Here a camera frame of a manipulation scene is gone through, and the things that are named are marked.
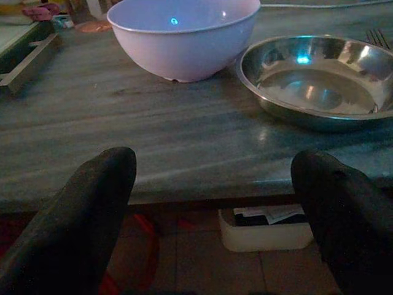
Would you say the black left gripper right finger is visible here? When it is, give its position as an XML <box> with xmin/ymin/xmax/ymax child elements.
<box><xmin>290</xmin><ymin>150</ymin><xmax>393</xmax><ymax>295</ymax></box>

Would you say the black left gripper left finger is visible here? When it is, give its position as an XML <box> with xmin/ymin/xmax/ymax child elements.
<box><xmin>0</xmin><ymin>146</ymin><xmax>137</xmax><ymax>295</ymax></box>

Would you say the white rectangular box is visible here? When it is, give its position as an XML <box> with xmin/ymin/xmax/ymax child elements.
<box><xmin>218</xmin><ymin>205</ymin><xmax>315</xmax><ymax>253</ymax></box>

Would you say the stainless steel plate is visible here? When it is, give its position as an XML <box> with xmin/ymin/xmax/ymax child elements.
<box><xmin>236</xmin><ymin>34</ymin><xmax>393</xmax><ymax>133</ymax></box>

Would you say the metal fork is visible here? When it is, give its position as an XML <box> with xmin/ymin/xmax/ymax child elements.
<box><xmin>365</xmin><ymin>28</ymin><xmax>391</xmax><ymax>50</ymax></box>

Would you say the pink crumpled cloth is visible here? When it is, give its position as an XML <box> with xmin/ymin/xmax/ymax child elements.
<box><xmin>21</xmin><ymin>2</ymin><xmax>62</xmax><ymax>22</ymax></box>

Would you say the white plastic bowl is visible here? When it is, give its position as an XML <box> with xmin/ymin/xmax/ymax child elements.
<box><xmin>106</xmin><ymin>0</ymin><xmax>262</xmax><ymax>83</ymax></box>

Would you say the red strap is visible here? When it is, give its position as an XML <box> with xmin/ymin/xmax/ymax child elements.
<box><xmin>98</xmin><ymin>213</ymin><xmax>160</xmax><ymax>295</ymax></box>

